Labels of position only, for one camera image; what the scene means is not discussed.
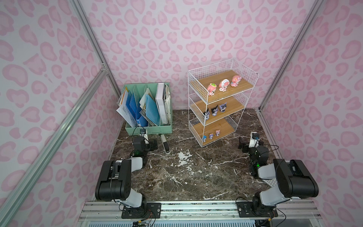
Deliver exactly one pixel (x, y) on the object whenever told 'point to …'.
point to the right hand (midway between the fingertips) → (247, 136)
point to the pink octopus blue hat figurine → (217, 132)
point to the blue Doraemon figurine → (204, 138)
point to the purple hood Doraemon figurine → (211, 135)
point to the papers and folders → (151, 111)
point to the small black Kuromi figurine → (206, 114)
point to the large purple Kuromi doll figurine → (222, 107)
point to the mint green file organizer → (139, 88)
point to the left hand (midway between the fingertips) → (148, 137)
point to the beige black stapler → (167, 148)
